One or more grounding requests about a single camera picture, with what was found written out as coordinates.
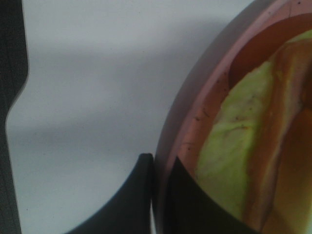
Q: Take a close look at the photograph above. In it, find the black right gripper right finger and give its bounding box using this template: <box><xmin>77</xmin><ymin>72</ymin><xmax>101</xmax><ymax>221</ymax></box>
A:
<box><xmin>165</xmin><ymin>158</ymin><xmax>257</xmax><ymax>234</ymax></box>

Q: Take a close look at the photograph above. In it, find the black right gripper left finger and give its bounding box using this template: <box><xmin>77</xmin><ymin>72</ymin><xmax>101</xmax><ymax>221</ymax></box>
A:
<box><xmin>69</xmin><ymin>153</ymin><xmax>154</xmax><ymax>234</ymax></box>

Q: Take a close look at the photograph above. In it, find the pink round plate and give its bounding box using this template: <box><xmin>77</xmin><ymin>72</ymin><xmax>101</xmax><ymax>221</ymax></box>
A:
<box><xmin>153</xmin><ymin>0</ymin><xmax>312</xmax><ymax>234</ymax></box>

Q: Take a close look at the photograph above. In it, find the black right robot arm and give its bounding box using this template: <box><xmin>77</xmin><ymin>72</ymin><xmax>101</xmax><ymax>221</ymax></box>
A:
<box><xmin>7</xmin><ymin>0</ymin><xmax>250</xmax><ymax>234</ymax></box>

